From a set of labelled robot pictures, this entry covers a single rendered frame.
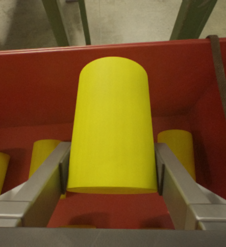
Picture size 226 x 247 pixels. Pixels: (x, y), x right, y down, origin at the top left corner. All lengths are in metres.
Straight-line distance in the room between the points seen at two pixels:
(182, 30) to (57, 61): 0.28
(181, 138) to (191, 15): 0.24
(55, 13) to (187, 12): 0.36
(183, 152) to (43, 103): 0.28
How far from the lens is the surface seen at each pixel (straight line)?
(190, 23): 0.43
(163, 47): 0.26
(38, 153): 0.35
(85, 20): 1.43
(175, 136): 0.35
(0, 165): 0.40
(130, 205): 0.38
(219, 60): 0.27
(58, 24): 0.62
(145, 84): 0.16
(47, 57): 0.26
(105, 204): 0.38
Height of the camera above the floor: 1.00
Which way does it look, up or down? 65 degrees down
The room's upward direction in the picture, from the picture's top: 2 degrees counter-clockwise
